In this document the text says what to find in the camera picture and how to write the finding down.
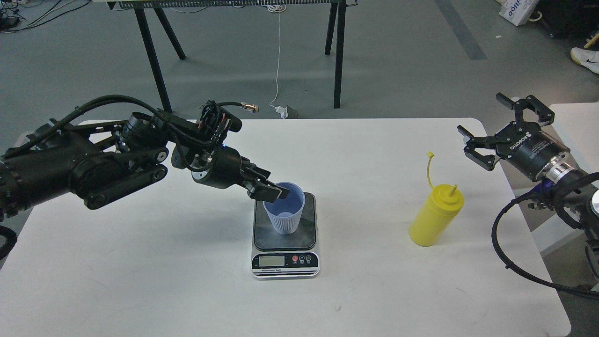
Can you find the white sneaker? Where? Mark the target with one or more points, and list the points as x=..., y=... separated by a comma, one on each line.
x=586, y=58

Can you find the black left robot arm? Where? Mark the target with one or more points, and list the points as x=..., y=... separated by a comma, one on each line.
x=115, y=145

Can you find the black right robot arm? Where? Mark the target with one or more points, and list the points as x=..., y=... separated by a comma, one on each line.
x=568, y=191

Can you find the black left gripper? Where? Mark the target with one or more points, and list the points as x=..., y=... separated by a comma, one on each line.
x=227, y=168

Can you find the white cardboard box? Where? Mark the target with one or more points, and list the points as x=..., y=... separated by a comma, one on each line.
x=517, y=12

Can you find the yellow squeeze bottle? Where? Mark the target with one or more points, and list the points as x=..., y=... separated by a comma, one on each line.
x=441, y=206

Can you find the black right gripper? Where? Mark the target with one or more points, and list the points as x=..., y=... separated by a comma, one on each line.
x=523, y=145

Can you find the black-legged background table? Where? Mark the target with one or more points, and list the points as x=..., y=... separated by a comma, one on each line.
x=335, y=32

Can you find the blue plastic cup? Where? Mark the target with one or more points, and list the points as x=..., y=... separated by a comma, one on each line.
x=285, y=214

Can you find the white power adapter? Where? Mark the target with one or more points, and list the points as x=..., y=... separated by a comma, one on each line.
x=286, y=112

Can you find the digital kitchen scale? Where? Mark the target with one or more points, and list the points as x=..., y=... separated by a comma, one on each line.
x=285, y=256

